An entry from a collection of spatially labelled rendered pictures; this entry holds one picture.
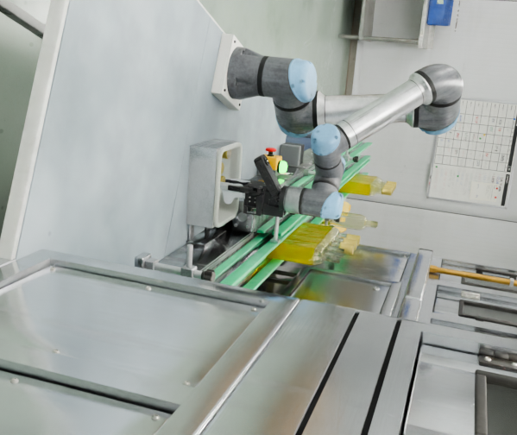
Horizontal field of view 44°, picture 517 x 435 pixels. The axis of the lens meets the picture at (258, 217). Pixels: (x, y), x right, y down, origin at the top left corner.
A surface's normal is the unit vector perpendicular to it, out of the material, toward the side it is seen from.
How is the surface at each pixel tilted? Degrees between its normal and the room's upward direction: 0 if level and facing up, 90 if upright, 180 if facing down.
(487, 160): 90
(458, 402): 90
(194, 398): 90
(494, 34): 90
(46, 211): 0
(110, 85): 0
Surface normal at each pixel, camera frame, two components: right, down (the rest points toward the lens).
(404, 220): -0.32, 0.22
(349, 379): 0.07, -0.96
